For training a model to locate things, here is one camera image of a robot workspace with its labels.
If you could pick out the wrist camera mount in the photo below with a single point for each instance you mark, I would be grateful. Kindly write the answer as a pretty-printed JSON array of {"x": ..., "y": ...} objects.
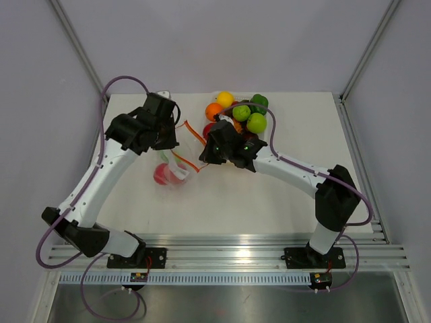
[
  {"x": 221, "y": 117},
  {"x": 165, "y": 94}
]

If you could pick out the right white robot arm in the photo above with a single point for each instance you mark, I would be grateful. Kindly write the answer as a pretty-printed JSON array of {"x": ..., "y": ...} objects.
[{"x": 333, "y": 190}]

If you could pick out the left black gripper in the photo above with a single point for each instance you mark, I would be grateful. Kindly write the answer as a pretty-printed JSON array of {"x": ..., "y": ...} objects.
[{"x": 170, "y": 142}]

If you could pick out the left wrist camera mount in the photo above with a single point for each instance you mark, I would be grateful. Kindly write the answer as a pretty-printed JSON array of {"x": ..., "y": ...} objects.
[{"x": 165, "y": 94}]

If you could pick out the pink peach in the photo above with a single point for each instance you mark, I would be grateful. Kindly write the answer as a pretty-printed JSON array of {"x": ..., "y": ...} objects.
[{"x": 179, "y": 174}]

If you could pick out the aluminium mounting rail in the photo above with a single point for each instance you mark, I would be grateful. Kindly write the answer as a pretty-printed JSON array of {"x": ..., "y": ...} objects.
[{"x": 262, "y": 252}]

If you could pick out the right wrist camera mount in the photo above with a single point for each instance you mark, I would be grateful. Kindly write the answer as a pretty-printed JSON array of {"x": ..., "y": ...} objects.
[{"x": 221, "y": 117}]

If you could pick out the white plastic basket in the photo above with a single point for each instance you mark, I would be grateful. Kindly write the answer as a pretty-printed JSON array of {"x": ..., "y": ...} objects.
[{"x": 240, "y": 127}]

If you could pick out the red apple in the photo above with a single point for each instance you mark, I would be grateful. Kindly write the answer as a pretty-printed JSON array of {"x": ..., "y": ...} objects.
[
  {"x": 207, "y": 129},
  {"x": 162, "y": 174}
]

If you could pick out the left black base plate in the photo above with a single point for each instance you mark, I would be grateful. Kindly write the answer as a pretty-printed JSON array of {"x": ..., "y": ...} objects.
[{"x": 152, "y": 258}]

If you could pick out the white slotted cable duct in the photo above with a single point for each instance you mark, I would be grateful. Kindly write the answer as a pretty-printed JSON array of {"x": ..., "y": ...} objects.
[{"x": 198, "y": 279}]

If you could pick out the green cucumber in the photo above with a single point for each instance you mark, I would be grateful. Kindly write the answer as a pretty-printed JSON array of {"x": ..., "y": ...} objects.
[{"x": 164, "y": 157}]

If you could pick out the green apple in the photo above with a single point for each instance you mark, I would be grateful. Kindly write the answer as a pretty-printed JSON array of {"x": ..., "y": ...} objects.
[{"x": 256, "y": 123}]

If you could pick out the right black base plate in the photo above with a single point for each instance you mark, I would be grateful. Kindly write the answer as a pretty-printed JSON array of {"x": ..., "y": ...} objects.
[{"x": 296, "y": 258}]

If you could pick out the green bell pepper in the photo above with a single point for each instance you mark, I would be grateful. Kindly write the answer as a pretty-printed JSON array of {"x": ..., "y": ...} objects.
[{"x": 259, "y": 104}]

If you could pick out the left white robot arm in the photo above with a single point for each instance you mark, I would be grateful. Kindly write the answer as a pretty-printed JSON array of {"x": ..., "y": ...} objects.
[{"x": 75, "y": 219}]

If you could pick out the green lime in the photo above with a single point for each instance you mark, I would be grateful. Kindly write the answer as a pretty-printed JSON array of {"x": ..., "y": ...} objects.
[{"x": 241, "y": 113}]

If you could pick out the clear zip top bag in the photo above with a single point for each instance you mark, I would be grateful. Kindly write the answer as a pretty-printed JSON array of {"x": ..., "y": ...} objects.
[{"x": 191, "y": 144}]

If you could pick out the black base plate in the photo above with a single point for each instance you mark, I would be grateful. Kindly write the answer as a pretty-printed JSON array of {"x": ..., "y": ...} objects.
[
  {"x": 296, "y": 258},
  {"x": 152, "y": 258}
]

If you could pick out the yellow lemon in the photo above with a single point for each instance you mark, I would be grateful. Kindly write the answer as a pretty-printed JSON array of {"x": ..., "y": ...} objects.
[{"x": 225, "y": 99}]

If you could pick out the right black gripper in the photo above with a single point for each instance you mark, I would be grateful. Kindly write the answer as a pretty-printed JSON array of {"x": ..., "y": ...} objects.
[{"x": 208, "y": 156}]

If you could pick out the orange fruit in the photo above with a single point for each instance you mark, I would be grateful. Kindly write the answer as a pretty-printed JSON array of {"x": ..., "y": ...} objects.
[{"x": 212, "y": 110}]

